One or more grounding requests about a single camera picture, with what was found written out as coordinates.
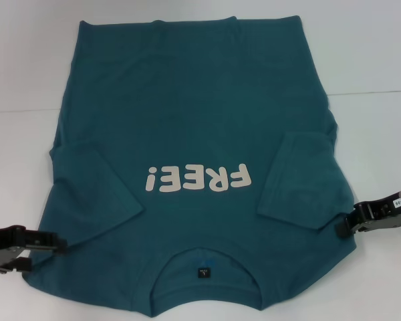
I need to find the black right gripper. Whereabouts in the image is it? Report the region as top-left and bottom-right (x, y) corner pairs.
(333, 193), (401, 239)

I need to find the teal T-shirt white print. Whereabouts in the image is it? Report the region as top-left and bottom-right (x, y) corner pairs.
(21, 15), (358, 318)

